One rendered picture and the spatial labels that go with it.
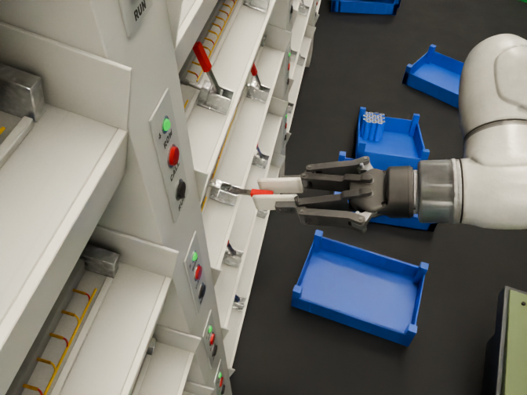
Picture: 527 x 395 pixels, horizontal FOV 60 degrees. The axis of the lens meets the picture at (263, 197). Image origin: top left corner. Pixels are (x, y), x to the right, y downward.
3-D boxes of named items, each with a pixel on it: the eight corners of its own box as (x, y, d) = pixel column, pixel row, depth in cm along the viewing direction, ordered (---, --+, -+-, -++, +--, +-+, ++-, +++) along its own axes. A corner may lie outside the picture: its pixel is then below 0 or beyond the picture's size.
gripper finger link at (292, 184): (299, 179, 70) (300, 176, 70) (256, 181, 72) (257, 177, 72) (303, 193, 72) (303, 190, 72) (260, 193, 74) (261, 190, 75)
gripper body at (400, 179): (416, 231, 65) (350, 230, 68) (414, 187, 70) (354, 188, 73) (416, 196, 60) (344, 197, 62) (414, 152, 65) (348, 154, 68)
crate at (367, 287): (420, 279, 123) (429, 262, 117) (408, 347, 111) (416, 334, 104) (314, 245, 130) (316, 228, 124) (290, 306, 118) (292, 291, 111)
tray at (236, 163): (279, 67, 106) (292, 32, 99) (208, 299, 68) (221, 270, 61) (196, 37, 104) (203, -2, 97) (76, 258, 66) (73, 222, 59)
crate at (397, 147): (355, 128, 162) (359, 106, 158) (414, 135, 159) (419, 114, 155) (354, 166, 137) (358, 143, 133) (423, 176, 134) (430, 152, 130)
